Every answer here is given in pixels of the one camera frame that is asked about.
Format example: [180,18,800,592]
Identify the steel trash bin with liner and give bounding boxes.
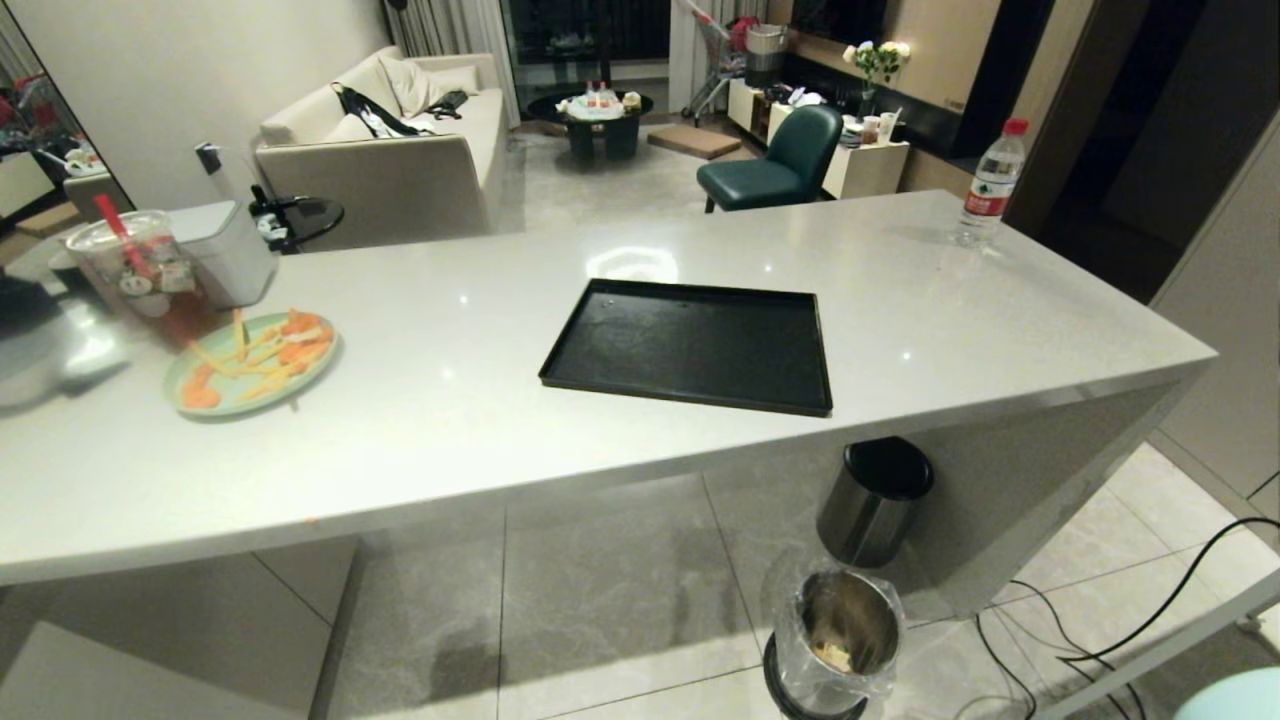
[762,565,906,720]

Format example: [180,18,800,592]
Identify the round black coffee table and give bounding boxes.
[527,90,655,164]

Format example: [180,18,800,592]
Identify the shopping cart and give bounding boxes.
[680,0,791,127]

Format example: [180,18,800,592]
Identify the black rectangular tray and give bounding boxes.
[538,278,835,419]

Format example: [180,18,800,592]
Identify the beige sofa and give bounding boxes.
[254,45,512,251]

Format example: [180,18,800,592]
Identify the vase with white flowers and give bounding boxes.
[842,40,913,121]

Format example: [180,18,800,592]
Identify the red straw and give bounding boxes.
[94,194,159,283]

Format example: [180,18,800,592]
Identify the green plate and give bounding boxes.
[163,312,339,418]

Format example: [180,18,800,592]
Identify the brown floor mat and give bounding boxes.
[647,124,744,162]

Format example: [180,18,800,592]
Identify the white rectangular container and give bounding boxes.
[163,200,280,310]

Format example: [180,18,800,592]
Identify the round black side table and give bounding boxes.
[248,185,346,255]

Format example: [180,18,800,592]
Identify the steel bin with black lid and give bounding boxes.
[816,437,936,569]

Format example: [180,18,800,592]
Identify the black cable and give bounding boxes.
[974,516,1280,720]

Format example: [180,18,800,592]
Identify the clear plastic drink cup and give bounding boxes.
[62,209,223,348]

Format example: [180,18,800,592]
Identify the clear plastic water bottle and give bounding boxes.
[955,118,1030,250]

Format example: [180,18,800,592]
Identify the light blue round stool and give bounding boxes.
[1166,667,1280,720]

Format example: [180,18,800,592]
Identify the orange food scraps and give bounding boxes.
[182,308,334,410]

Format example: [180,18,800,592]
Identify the dark green chair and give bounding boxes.
[696,104,845,214]

